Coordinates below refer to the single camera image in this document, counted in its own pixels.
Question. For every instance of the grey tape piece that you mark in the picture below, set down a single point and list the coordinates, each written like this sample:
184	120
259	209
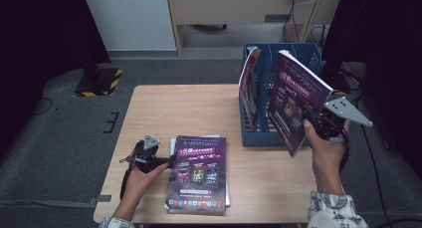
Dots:
101	199

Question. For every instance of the white panel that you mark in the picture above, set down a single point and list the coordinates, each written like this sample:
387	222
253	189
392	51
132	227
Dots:
132	19

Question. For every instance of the person's left hand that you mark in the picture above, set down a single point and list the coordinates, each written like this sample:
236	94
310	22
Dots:
139	186

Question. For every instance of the blue file rack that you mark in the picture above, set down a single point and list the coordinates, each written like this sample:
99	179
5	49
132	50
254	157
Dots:
262	140

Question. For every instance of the black and red book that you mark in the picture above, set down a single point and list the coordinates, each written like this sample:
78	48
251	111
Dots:
248	85

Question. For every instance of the person's right hand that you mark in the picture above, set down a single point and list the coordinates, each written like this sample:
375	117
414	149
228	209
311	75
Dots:
328	161

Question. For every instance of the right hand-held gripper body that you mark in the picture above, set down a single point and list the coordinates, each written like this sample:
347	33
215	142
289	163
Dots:
348	110

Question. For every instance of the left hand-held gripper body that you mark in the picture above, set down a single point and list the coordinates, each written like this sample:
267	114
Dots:
147	158

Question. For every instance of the light wooden cabinet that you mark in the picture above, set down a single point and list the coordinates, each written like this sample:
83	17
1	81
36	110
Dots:
232	5

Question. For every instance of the black stand with striped base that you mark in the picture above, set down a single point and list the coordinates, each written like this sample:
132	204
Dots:
341	85
99	83

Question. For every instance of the purple paperback book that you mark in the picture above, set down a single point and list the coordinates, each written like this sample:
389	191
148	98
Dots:
292	95
195	178

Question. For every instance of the white picture grid book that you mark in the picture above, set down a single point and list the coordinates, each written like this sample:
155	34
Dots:
173	145

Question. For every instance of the black curtain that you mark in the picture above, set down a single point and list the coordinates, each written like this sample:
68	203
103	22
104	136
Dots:
391	39
40	39

